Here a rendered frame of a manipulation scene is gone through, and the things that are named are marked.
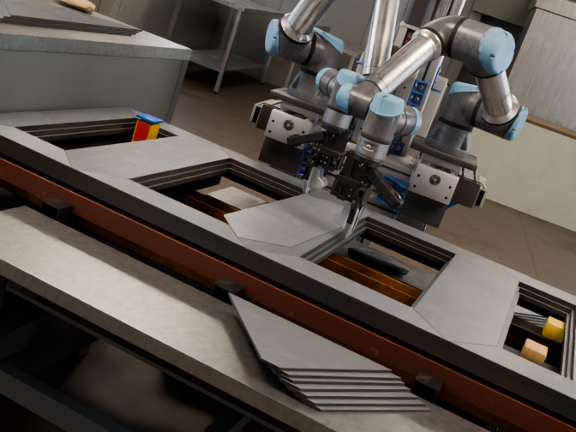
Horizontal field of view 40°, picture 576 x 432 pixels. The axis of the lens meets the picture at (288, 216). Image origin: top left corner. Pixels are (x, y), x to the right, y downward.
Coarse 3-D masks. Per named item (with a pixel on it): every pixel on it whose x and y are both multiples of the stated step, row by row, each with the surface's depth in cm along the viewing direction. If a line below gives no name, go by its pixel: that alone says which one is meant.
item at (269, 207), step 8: (264, 208) 195; (272, 208) 197; (280, 208) 199; (280, 216) 193; (288, 216) 195; (296, 216) 197; (296, 224) 191; (304, 224) 194; (312, 224) 196; (312, 232) 189; (320, 232) 191
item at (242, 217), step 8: (232, 216) 180; (240, 216) 182; (248, 216) 184; (248, 224) 179; (256, 224) 181; (264, 224) 183; (264, 232) 177; (272, 232) 179; (280, 232) 181; (280, 240) 175; (288, 240) 177; (296, 240) 179
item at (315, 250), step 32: (32, 128) 197; (64, 128) 210; (96, 128) 223; (128, 128) 238; (32, 160) 179; (224, 160) 230; (96, 192) 174; (288, 192) 227; (160, 224) 170; (192, 224) 167; (384, 224) 220; (224, 256) 166; (256, 256) 163; (320, 256) 183; (448, 256) 214; (320, 288) 159; (384, 320) 155; (448, 352) 152; (512, 384) 148
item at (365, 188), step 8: (352, 152) 191; (352, 160) 189; (360, 160) 187; (368, 160) 186; (344, 168) 192; (352, 168) 190; (360, 168) 189; (368, 168) 188; (336, 176) 189; (344, 176) 190; (352, 176) 190; (360, 176) 189; (336, 184) 191; (344, 184) 189; (352, 184) 188; (360, 184) 189; (368, 184) 189; (336, 192) 190; (344, 192) 190; (352, 192) 189; (368, 192) 191; (344, 200) 190; (352, 200) 189
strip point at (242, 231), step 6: (228, 222) 175; (234, 222) 177; (234, 228) 173; (240, 228) 174; (246, 228) 176; (240, 234) 170; (246, 234) 172; (252, 234) 173; (258, 234) 174; (264, 234) 176; (258, 240) 170; (264, 240) 172; (270, 240) 173; (276, 240) 174; (288, 246) 173
